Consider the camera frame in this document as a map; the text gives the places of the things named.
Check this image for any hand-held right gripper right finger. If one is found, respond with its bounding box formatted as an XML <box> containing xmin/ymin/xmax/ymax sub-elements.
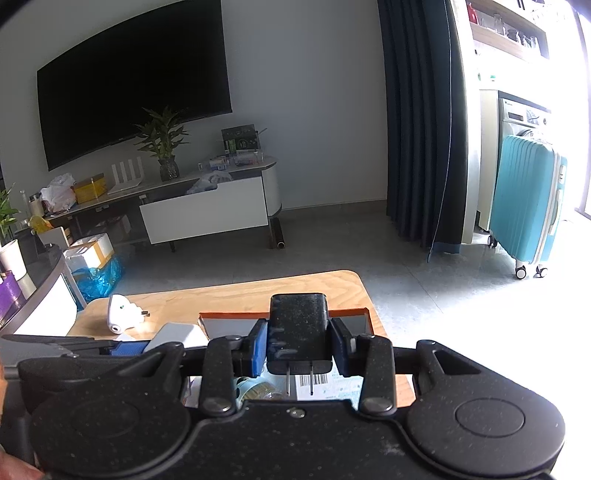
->
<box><xmin>330</xmin><ymin>318</ymin><xmax>486</xmax><ymax>414</ymax></box>

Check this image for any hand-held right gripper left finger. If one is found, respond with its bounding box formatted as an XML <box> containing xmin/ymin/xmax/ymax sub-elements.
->
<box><xmin>117</xmin><ymin>318</ymin><xmax>270</xmax><ymax>414</ymax></box>

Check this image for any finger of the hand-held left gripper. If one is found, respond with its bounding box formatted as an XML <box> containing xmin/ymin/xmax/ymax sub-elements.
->
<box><xmin>0</xmin><ymin>335</ymin><xmax>151</xmax><ymax>358</ymax></box>

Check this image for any light blue toothpick jar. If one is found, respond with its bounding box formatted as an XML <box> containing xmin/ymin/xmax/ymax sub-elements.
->
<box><xmin>235</xmin><ymin>376</ymin><xmax>283</xmax><ymax>401</ymax></box>

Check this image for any orange-edged cardboard box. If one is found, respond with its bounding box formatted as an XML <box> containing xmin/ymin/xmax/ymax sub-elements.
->
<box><xmin>198</xmin><ymin>307</ymin><xmax>374</xmax><ymax>344</ymax></box>

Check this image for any black charger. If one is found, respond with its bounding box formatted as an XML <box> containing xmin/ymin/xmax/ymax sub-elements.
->
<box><xmin>267</xmin><ymin>293</ymin><xmax>334</xmax><ymax>398</ymax></box>

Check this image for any white charger with prongs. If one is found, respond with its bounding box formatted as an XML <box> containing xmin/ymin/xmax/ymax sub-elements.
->
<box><xmin>143</xmin><ymin>322</ymin><xmax>209</xmax><ymax>354</ymax></box>

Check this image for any teal cardboard package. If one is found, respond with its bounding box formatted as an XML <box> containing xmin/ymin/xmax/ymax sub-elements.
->
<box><xmin>295</xmin><ymin>373</ymin><xmax>365</xmax><ymax>401</ymax></box>

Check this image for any blue plastic bag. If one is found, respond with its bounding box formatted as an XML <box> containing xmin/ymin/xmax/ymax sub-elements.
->
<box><xmin>69</xmin><ymin>258</ymin><xmax>124</xmax><ymax>305</ymax></box>

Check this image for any white curved counter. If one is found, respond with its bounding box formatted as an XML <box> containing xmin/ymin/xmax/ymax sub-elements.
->
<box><xmin>0</xmin><ymin>244</ymin><xmax>79</xmax><ymax>337</ymax></box>

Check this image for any white and yellow carton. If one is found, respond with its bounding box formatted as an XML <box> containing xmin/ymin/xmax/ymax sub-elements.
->
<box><xmin>62</xmin><ymin>233</ymin><xmax>115</xmax><ymax>273</ymax></box>

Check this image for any purple container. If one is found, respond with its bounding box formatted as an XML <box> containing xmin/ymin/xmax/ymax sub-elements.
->
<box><xmin>0</xmin><ymin>272</ymin><xmax>28</xmax><ymax>324</ymax></box>

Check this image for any plant in white pot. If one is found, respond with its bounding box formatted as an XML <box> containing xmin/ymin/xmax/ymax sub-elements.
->
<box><xmin>0</xmin><ymin>185</ymin><xmax>26</xmax><ymax>278</ymax></box>

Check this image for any white television cabinet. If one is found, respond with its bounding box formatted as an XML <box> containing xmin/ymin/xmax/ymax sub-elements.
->
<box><xmin>44</xmin><ymin>156</ymin><xmax>283</xmax><ymax>252</ymax></box>

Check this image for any yellow box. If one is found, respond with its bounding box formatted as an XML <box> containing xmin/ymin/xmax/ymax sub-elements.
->
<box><xmin>73</xmin><ymin>173</ymin><xmax>109</xmax><ymax>205</ymax></box>

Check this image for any white plastic bag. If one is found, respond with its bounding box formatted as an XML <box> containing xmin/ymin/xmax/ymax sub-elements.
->
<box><xmin>41</xmin><ymin>173</ymin><xmax>77</xmax><ymax>215</ymax></box>

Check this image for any white router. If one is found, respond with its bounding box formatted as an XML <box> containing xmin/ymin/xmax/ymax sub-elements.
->
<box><xmin>107</xmin><ymin>157</ymin><xmax>145</xmax><ymax>195</ymax></box>

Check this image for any bluish crumpled bag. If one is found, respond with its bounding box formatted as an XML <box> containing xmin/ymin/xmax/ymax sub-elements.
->
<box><xmin>185</xmin><ymin>171</ymin><xmax>234</xmax><ymax>195</ymax></box>

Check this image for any tray of small items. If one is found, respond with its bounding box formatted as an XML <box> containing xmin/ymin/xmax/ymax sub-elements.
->
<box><xmin>198</xmin><ymin>151</ymin><xmax>265</xmax><ymax>171</ymax></box>

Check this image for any black and green box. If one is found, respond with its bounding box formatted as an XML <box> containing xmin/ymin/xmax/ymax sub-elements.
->
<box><xmin>221</xmin><ymin>124</ymin><xmax>259</xmax><ymax>155</ymax></box>

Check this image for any green plant in glass vase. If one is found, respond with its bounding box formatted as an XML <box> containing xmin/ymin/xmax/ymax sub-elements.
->
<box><xmin>133</xmin><ymin>106</ymin><xmax>191</xmax><ymax>182</ymax></box>

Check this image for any teal suitcase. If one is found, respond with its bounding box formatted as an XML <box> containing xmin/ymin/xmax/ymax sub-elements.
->
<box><xmin>487</xmin><ymin>134</ymin><xmax>568</xmax><ymax>280</ymax></box>

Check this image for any dark curtain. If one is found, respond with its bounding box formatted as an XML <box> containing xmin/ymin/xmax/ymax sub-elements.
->
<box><xmin>378</xmin><ymin>0</ymin><xmax>465</xmax><ymax>264</ymax></box>

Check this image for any black television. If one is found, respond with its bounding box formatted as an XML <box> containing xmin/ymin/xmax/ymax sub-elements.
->
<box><xmin>36</xmin><ymin>34</ymin><xmax>233</xmax><ymax>172</ymax></box>

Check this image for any white washing machine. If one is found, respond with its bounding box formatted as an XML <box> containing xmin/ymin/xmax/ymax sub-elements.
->
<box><xmin>498</xmin><ymin>90</ymin><xmax>552</xmax><ymax>139</ymax></box>

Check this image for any wall shelf with glassware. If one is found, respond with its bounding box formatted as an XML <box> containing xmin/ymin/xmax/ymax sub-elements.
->
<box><xmin>464</xmin><ymin>0</ymin><xmax>552</xmax><ymax>63</ymax></box>

